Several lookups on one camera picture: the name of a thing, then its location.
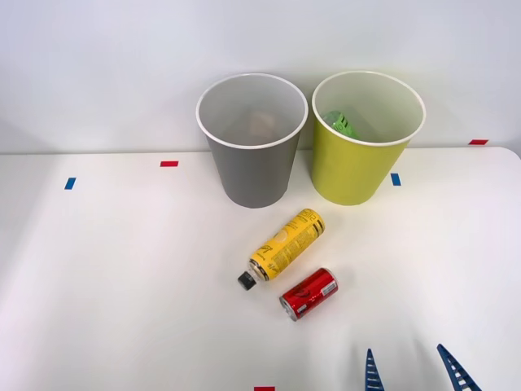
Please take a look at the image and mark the yellow-green plastic bin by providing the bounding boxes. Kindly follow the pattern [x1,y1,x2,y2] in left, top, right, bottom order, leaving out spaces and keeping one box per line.
[311,70,427,207]

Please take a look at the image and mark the red drink can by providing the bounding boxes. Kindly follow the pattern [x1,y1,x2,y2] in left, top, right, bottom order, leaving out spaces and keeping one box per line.
[278,267,339,323]

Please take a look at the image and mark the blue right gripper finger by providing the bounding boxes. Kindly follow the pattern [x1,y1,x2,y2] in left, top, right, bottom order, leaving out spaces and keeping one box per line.
[365,348,380,391]
[436,344,484,391]

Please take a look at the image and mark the yellow bottle with black cap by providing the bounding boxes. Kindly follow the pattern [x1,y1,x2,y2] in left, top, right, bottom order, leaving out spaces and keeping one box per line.
[237,208,326,292]

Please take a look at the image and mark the green plastic bottle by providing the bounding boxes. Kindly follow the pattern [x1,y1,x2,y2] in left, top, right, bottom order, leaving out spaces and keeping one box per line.
[322,109,360,140]

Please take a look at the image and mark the grey plastic bin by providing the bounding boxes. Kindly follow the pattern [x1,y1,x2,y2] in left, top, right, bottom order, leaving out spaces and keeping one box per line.
[195,72,309,209]

